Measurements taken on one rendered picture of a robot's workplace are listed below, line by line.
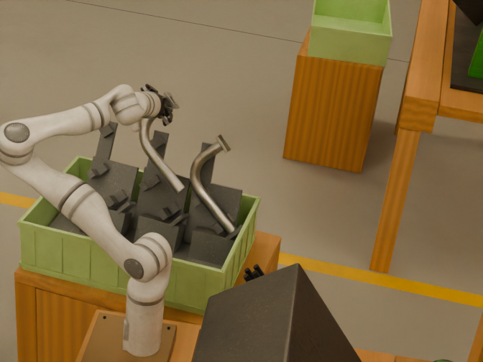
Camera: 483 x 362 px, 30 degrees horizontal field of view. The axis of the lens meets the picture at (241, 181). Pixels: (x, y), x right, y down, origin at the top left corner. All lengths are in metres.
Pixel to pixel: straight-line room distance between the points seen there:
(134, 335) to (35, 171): 0.46
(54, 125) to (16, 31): 4.16
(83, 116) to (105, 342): 0.57
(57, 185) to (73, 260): 0.52
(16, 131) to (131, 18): 4.51
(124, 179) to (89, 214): 0.68
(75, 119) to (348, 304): 2.05
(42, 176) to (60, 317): 0.68
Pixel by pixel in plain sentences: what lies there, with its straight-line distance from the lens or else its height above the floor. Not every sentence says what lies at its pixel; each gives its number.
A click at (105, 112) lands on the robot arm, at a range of 2.29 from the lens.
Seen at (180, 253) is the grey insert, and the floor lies 0.85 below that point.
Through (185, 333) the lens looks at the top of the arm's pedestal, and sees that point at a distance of 2.44.
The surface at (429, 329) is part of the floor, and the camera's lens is 3.98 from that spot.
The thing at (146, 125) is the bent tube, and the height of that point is 1.19.
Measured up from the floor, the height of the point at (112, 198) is 0.96.
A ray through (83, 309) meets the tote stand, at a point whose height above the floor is 0.72.
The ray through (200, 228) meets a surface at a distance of 2.71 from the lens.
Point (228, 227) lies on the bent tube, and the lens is 2.65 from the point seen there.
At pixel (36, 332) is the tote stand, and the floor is 0.58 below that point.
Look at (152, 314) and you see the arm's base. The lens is 2.20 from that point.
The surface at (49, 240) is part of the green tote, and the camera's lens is 2.64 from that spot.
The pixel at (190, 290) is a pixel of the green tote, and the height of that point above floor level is 0.87.
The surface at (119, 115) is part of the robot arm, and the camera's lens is 2.33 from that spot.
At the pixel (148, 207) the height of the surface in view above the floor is 0.93.
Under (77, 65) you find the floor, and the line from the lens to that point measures 5.87.
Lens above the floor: 2.45
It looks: 31 degrees down
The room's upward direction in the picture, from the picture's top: 7 degrees clockwise
